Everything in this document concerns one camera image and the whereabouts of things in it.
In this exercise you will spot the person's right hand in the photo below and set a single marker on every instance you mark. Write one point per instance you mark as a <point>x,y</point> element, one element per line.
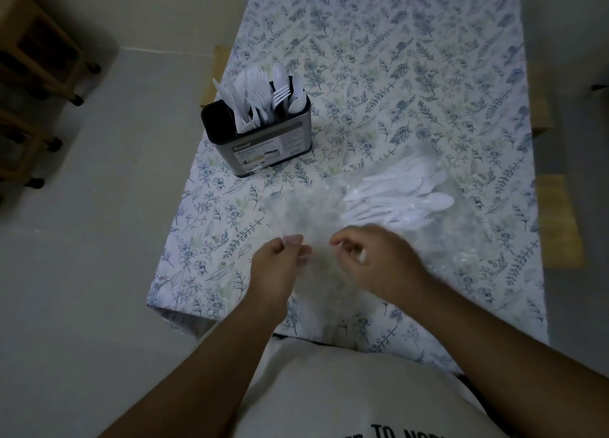
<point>390,266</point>

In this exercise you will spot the person's left hand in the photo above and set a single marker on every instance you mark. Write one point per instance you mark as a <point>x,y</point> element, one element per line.
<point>273,276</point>

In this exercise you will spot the pile of white plastic cutlery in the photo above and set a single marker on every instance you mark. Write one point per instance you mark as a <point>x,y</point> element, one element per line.
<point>404,204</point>

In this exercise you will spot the steel cutlery caddy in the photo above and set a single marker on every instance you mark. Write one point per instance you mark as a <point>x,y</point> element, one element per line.
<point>271,154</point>

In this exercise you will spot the bunch of white plastic cutlery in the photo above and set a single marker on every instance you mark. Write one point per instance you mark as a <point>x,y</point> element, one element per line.
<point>259,85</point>

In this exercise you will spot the person's left forearm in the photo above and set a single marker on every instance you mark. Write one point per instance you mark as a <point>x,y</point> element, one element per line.
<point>204,380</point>

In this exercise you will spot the person's right forearm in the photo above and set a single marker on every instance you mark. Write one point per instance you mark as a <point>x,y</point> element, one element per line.
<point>504,357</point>

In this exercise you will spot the wooden stool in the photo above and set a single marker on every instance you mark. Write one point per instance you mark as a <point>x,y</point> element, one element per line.
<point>216,71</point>
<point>559,223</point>
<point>19,124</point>
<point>9,9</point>

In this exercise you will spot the blue floral tablecloth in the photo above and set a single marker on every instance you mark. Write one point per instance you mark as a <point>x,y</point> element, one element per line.
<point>404,71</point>

